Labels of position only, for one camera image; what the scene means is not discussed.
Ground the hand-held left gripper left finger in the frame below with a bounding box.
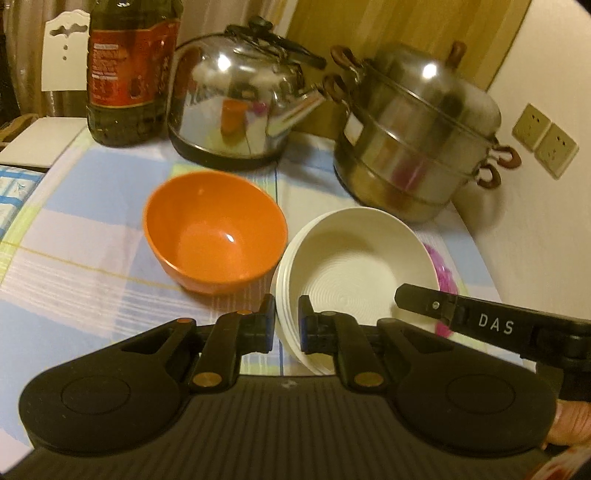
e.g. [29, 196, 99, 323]
[119, 294, 277, 394]

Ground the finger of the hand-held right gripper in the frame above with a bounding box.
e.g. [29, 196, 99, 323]
[394, 284, 459, 334]

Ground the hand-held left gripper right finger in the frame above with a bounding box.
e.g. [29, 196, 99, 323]
[298, 295, 459, 394]

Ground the purple glass plate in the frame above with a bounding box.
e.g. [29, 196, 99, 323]
[422, 244, 463, 341]

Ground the white bowl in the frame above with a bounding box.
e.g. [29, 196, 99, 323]
[270, 208, 440, 376]

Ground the orange bowl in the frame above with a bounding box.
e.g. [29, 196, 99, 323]
[142, 171, 288, 296]

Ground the person's right hand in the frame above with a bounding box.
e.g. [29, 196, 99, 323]
[544, 399, 591, 449]

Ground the steel steamer pot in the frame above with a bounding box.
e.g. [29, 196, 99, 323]
[323, 41, 522, 223]

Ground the checked tablecloth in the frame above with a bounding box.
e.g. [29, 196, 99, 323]
[0, 124, 505, 457]

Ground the steel kettle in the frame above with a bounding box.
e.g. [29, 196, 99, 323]
[167, 16, 329, 172]

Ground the blue patterned cloth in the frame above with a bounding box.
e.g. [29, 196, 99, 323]
[0, 165, 45, 241]

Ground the cooking oil bottle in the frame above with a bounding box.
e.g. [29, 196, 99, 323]
[87, 0, 184, 148]

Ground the white chair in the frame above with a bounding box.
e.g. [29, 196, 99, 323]
[0, 0, 94, 172]

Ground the patterned curtain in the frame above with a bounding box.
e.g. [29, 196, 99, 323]
[0, 0, 296, 121]

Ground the beige wall socket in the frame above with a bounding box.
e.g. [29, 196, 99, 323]
[512, 104, 551, 151]
[533, 122, 579, 181]

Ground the wooden wall board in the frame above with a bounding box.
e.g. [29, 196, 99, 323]
[281, 0, 536, 93]

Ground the wooden handled board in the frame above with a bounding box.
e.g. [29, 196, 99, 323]
[0, 115, 38, 149]

